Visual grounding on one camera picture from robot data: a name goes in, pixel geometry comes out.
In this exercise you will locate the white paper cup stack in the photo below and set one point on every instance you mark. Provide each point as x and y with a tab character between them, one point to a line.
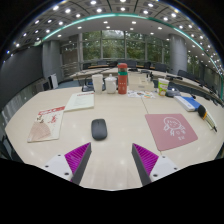
97	84

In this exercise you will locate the red and white fan booklet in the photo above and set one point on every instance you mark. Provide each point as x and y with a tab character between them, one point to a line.
46	125

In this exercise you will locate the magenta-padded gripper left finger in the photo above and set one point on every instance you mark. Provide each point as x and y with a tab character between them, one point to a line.
78	156

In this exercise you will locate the colourful printed leaflet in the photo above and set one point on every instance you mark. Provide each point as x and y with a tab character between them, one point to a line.
141	94

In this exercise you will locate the black computer mouse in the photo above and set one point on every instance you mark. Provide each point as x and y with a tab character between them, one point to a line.
99	129

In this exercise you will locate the grey floor cabinet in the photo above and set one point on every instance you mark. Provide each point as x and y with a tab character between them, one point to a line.
42	86

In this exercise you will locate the white lidded ceramic mug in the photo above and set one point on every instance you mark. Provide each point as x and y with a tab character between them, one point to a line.
110	85

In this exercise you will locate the white printed paper document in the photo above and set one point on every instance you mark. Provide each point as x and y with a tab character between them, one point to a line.
80	101

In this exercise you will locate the black handheld microphone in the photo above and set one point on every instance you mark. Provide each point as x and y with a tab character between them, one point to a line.
202	112

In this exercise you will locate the blue and white book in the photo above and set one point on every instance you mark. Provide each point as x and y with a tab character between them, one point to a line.
186	102

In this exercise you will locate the green and white drink cup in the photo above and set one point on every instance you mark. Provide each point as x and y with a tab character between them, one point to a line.
163	87

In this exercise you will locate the white cardboard box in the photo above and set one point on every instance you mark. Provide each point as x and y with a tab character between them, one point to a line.
140	83

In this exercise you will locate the white upright floor appliance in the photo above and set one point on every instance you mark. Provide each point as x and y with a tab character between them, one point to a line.
54	81

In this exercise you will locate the red thermos bottle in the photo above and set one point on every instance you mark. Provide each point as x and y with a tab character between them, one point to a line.
122	80

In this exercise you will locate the dark grey conference phone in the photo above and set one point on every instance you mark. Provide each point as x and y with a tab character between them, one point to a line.
173	93

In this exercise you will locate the black office chairs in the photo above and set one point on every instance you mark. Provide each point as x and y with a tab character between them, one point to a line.
160	67

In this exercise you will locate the ceiling lights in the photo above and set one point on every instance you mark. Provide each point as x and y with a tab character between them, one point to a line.
100	10

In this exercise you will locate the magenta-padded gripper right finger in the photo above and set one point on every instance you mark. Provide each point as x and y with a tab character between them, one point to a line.
146	158

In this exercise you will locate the pink mouse pad with drawing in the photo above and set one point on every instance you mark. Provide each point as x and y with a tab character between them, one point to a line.
166	131

